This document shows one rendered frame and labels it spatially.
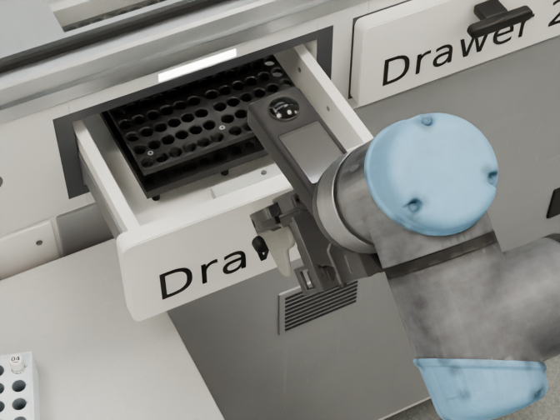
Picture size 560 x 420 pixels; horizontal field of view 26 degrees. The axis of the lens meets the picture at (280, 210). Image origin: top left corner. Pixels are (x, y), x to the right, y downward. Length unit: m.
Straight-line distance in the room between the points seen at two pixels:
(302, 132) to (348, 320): 0.73
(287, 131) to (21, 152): 0.32
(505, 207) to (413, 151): 0.91
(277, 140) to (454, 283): 0.23
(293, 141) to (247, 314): 0.61
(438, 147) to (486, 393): 0.15
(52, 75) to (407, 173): 0.46
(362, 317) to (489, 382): 0.90
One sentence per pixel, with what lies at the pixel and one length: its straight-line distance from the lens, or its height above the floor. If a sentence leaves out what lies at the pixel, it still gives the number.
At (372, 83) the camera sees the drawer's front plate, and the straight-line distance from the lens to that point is 1.27.
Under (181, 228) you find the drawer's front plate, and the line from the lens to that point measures 1.04.
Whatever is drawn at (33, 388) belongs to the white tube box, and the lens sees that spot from 1.12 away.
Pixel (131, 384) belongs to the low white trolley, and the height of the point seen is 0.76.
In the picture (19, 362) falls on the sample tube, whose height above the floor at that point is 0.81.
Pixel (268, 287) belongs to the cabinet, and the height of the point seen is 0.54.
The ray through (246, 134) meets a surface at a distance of 1.15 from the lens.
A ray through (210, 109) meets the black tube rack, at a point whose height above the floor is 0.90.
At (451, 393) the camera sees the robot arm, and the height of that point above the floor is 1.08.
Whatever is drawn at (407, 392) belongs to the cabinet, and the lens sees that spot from 1.90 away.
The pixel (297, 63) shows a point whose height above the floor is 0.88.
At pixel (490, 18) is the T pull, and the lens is 1.27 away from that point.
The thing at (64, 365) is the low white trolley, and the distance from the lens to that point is 1.17.
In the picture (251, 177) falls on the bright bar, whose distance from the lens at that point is 1.18.
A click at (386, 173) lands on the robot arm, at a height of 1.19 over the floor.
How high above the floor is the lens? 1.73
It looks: 50 degrees down
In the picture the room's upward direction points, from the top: straight up
